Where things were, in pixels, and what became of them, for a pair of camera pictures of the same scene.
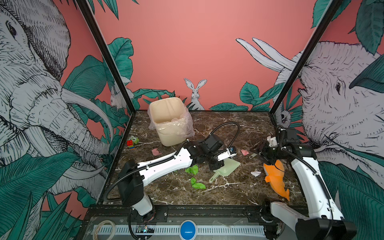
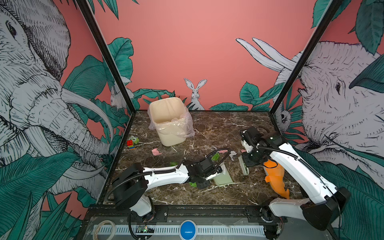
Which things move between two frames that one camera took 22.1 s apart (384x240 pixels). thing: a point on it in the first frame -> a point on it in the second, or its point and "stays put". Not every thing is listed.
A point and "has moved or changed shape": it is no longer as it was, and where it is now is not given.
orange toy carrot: [275, 175] stays put
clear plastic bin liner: [182, 125] stays put
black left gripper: [218, 165] -> [204, 185]
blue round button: [188, 230] stays put
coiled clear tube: [96, 227] stays put
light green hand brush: [252, 155] has moved or changed shape
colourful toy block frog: [131, 141] stays put
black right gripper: [262, 148] -> [248, 163]
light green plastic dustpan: [229, 166] -> [223, 179]
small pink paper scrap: [155, 152] stays put
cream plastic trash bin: [170, 117] stays put
